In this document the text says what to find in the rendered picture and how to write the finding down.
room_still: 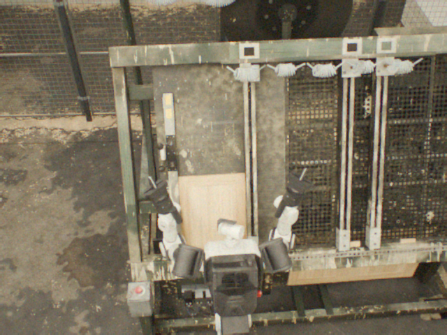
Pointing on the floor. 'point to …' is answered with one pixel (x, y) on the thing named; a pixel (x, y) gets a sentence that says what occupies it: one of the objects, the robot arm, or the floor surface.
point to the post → (147, 325)
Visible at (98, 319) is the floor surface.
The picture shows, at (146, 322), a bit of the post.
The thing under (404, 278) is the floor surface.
